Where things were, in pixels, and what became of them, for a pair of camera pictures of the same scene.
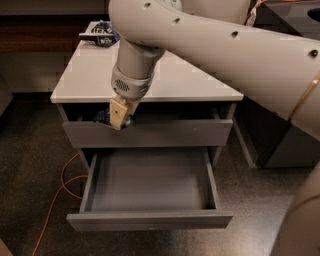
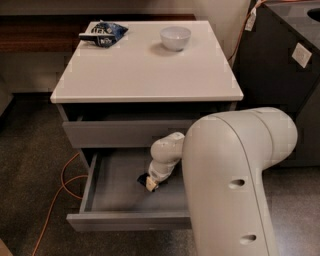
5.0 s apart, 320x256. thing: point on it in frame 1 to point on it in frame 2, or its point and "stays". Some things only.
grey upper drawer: [211, 133] stays
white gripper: [130, 87] to [155, 174]
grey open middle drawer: [150, 189] stays
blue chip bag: [102, 34] stays
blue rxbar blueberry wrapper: [104, 116] to [143, 178]
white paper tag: [252, 17] stays
